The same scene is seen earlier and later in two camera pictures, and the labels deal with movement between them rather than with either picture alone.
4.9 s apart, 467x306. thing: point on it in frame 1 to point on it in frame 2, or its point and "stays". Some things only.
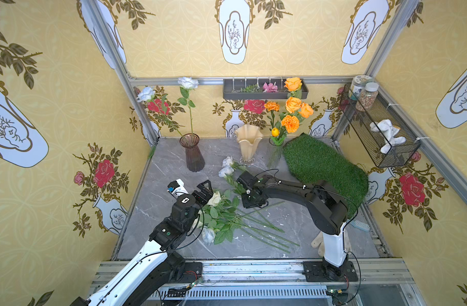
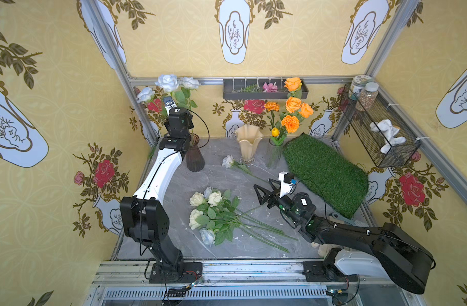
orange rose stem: x=292 y=104 stays
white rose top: x=228 y=161 stays
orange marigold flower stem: x=272 y=106 stays
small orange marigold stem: x=289 y=123 stays
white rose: x=226 y=173 to x=169 y=83
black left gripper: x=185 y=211 to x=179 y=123
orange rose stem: x=293 y=85 stays
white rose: x=187 y=84 stays
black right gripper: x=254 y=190 to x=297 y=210
